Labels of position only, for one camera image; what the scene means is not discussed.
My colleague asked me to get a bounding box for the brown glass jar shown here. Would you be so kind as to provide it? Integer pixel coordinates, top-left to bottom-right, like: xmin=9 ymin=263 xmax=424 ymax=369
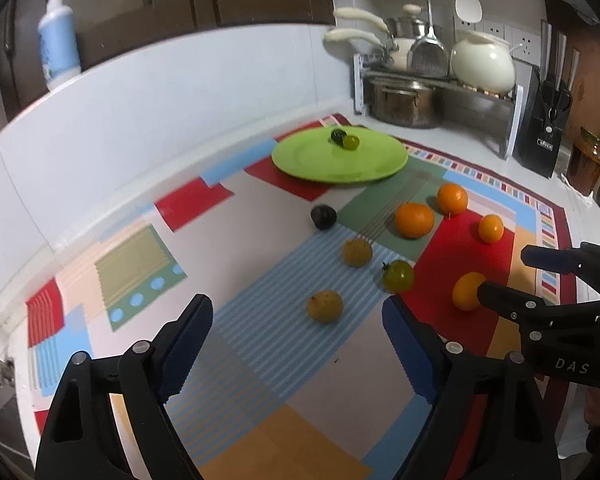
xmin=566 ymin=127 xmax=600 ymax=196

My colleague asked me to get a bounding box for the metal dish rack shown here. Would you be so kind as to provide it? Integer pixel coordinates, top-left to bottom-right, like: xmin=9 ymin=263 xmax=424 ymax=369
xmin=352 ymin=52 xmax=525 ymax=160

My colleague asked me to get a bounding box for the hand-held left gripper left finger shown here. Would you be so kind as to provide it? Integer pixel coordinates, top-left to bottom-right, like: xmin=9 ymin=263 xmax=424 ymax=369
xmin=34 ymin=293 xmax=214 ymax=480

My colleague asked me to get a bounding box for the large orange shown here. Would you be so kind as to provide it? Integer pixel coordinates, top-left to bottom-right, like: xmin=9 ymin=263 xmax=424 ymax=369
xmin=395 ymin=202 xmax=436 ymax=239

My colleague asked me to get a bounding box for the green tomato with stem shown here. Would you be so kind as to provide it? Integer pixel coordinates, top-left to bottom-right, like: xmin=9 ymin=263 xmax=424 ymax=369
xmin=382 ymin=260 xmax=415 ymax=294

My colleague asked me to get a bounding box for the steel spatula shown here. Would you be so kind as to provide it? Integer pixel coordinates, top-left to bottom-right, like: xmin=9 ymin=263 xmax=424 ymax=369
xmin=408 ymin=0 xmax=449 ymax=79

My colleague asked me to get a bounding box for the brownish yellow fruit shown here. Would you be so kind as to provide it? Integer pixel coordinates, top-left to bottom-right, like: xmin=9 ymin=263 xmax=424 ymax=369
xmin=306 ymin=289 xmax=344 ymax=324
xmin=342 ymin=238 xmax=373 ymax=268

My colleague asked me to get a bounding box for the black knife block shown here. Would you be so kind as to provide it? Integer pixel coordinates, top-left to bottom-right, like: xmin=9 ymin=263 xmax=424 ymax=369
xmin=517 ymin=65 xmax=576 ymax=179

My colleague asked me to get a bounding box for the dark plum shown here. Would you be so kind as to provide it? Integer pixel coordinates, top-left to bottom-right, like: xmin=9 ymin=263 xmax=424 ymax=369
xmin=310 ymin=204 xmax=338 ymax=231

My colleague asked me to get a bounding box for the white saucepan cream handle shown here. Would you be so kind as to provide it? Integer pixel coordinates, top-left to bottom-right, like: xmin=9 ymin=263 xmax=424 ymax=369
xmin=323 ymin=28 xmax=416 ymax=72

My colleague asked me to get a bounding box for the small orange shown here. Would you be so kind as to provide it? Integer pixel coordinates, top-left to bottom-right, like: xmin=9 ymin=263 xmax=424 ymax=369
xmin=478 ymin=214 xmax=505 ymax=244

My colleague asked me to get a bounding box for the white and blue bottle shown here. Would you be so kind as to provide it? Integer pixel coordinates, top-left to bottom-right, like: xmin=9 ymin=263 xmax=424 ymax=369
xmin=37 ymin=0 xmax=82 ymax=88

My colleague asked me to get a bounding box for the steel stock pot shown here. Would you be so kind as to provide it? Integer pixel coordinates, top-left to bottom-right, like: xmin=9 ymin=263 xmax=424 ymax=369
xmin=367 ymin=77 xmax=443 ymax=129

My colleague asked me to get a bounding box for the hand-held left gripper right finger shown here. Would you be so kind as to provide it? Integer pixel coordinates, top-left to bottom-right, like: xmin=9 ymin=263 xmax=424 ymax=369
xmin=381 ymin=294 xmax=563 ymax=480

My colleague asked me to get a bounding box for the oval orange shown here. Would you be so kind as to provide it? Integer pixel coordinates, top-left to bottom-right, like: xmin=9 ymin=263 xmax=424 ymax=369
xmin=452 ymin=271 xmax=488 ymax=312

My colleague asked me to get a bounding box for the steel saucepan cream handle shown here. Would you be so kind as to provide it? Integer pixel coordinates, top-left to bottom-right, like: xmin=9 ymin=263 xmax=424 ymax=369
xmin=333 ymin=4 xmax=433 ymax=41

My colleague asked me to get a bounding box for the white ceramic pot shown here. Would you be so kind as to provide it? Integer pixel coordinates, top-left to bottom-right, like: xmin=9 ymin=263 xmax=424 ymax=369
xmin=450 ymin=30 xmax=517 ymax=95

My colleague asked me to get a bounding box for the green plate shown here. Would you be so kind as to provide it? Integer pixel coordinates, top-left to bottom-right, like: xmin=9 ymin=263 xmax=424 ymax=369
xmin=271 ymin=127 xmax=409 ymax=183

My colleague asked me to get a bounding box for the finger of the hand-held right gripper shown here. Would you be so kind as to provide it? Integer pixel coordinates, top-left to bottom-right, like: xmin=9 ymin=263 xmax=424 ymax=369
xmin=521 ymin=242 xmax=600 ymax=308
xmin=477 ymin=281 xmax=600 ymax=333

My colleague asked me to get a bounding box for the colourful patterned table mat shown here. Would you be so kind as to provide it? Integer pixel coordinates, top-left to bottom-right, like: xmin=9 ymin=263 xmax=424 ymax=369
xmin=25 ymin=112 xmax=578 ymax=480

